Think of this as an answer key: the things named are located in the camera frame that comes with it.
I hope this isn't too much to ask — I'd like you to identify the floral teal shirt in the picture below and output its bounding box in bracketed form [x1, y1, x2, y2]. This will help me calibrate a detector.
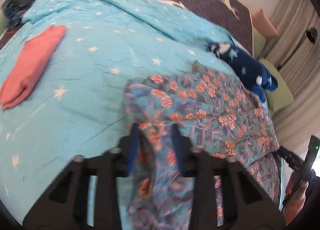
[123, 62, 280, 229]

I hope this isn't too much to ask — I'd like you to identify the person right hand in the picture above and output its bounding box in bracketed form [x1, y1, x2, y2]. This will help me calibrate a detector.
[283, 171, 309, 225]

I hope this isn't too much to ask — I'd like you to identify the green pillow front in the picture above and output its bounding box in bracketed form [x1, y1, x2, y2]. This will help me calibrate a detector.
[259, 58, 294, 114]

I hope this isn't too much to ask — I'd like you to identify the green pillow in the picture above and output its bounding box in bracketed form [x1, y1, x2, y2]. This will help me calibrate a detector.
[259, 58, 294, 114]
[253, 27, 266, 58]

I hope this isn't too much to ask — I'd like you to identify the light blue star quilt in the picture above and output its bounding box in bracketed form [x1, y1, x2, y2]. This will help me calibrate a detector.
[0, 0, 282, 228]

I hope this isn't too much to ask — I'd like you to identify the navy star blanket bundle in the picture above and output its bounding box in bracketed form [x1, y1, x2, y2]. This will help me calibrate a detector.
[207, 42, 278, 103]

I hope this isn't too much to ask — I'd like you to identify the beige curtain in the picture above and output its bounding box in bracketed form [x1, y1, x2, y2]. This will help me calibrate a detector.
[262, 0, 319, 153]

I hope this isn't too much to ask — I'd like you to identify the folded pink garment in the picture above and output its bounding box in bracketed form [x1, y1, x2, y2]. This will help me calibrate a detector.
[1, 25, 67, 110]

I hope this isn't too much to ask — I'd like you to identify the green pillow back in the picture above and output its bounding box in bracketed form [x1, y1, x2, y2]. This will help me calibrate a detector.
[253, 27, 266, 58]

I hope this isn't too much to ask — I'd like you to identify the black floor lamp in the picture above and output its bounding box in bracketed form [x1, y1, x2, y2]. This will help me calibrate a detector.
[280, 26, 318, 68]

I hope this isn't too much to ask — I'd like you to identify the beige pink pillow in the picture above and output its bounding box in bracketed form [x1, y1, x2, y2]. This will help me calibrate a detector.
[252, 9, 279, 38]

